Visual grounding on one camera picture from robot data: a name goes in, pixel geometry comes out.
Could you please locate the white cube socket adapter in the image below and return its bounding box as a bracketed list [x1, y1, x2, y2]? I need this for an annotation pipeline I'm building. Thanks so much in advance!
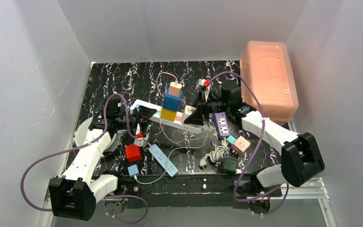
[182, 105, 196, 118]

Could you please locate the white power strip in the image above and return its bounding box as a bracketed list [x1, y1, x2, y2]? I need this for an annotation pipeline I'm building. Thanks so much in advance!
[129, 99, 203, 134]

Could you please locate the yellow cube socket adapter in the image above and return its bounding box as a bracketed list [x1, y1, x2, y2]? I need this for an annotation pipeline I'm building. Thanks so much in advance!
[160, 108, 177, 122]

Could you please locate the purple cube socket adapter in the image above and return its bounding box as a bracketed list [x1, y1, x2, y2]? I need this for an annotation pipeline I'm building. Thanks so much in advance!
[214, 112, 230, 139]

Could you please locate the blue cube socket adapter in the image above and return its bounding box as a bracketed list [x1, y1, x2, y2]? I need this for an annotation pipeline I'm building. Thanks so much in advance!
[162, 91, 183, 112]

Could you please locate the small pink charger plug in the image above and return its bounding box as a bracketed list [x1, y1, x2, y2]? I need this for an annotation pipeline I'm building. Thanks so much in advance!
[168, 81, 182, 97]

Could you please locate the red cube socket adapter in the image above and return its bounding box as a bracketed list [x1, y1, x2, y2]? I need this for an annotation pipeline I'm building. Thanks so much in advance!
[125, 144, 142, 163]

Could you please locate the blue power strip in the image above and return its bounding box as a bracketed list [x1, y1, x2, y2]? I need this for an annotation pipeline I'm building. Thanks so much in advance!
[148, 144, 178, 177]

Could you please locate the light blue charger plug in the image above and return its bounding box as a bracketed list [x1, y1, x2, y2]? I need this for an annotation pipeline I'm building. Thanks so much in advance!
[127, 165, 139, 178]

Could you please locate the pink cube socket adapter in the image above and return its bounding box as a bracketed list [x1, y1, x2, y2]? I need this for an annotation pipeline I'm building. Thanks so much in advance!
[231, 136, 251, 157]

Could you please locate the green cube socket adapter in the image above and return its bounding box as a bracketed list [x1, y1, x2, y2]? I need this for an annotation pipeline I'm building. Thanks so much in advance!
[221, 158, 238, 175]

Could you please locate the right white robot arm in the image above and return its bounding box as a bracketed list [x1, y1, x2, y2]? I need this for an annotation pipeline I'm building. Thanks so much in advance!
[182, 79, 325, 190]

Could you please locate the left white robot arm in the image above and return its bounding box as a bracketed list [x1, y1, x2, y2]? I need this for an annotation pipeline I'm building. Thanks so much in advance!
[48, 98, 156, 221]

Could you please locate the teal charger plug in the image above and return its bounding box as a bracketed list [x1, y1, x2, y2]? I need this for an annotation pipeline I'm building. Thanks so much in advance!
[226, 135, 237, 146]

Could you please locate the white filament spool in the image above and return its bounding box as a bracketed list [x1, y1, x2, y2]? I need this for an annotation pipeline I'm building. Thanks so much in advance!
[74, 117, 127, 157]

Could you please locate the pink translucent storage box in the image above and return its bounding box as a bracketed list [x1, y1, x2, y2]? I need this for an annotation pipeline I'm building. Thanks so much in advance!
[240, 41, 299, 123]

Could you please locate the white strip power cord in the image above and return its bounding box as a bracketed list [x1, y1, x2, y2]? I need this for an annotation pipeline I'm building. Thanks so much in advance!
[201, 123, 220, 135]

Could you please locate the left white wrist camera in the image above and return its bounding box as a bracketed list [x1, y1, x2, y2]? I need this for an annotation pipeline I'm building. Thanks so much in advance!
[134, 133, 149, 148]

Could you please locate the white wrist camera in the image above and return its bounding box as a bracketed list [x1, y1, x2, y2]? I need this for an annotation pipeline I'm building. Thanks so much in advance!
[195, 79, 211, 92]
[134, 133, 149, 148]

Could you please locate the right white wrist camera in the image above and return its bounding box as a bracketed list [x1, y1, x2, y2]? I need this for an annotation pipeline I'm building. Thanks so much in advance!
[195, 79, 211, 92]

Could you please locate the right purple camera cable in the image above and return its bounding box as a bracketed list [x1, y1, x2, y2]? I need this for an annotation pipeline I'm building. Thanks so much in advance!
[205, 71, 290, 217]

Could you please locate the coiled white power cord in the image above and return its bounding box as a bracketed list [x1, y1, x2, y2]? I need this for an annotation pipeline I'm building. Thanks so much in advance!
[199, 139, 231, 171]

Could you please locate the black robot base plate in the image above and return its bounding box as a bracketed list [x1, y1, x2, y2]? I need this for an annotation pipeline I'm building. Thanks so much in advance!
[104, 174, 282, 210]

